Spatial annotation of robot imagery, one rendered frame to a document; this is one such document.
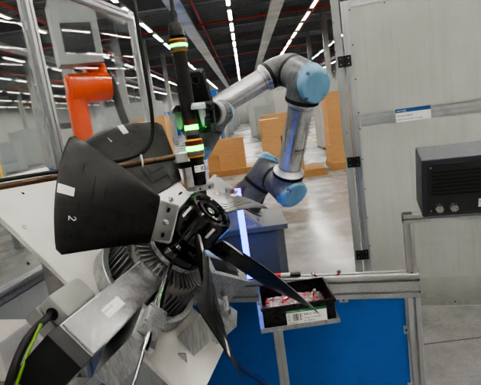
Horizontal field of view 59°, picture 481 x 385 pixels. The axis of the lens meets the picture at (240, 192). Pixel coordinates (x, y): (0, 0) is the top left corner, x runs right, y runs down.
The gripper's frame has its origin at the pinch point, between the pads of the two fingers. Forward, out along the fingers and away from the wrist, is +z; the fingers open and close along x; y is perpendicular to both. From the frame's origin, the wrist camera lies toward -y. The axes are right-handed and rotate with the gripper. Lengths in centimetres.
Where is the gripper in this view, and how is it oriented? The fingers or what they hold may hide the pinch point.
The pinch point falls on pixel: (183, 106)
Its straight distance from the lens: 105.1
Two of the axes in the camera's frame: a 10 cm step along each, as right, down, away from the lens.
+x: -9.6, 0.8, 2.5
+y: 1.3, 9.8, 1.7
